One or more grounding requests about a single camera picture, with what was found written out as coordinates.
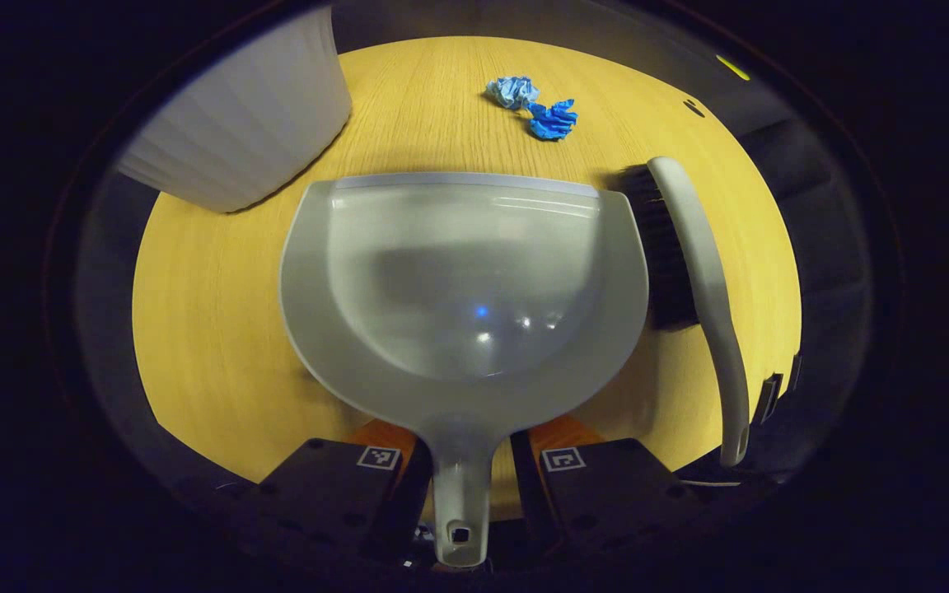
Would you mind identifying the grey plastic dustpan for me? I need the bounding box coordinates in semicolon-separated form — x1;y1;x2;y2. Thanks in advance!
279;171;651;569

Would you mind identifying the wooden desktop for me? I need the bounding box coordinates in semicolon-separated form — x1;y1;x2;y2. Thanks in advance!
133;35;802;521

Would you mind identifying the light blue paper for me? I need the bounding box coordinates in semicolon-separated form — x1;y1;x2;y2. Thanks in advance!
487;76;540;110

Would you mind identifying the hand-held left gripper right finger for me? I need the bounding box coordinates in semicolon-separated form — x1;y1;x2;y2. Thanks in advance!
510;414;710;569

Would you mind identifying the dark blue paper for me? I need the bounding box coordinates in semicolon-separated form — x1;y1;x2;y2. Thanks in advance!
524;99;578;141

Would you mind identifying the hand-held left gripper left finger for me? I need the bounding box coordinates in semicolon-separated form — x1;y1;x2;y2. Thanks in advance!
236;418;436;569

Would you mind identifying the grey garbage bin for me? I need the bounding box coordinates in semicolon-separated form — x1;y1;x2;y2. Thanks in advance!
116;7;353;213

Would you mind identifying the small grey broom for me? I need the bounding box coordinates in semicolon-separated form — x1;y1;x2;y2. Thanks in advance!
610;156;751;468

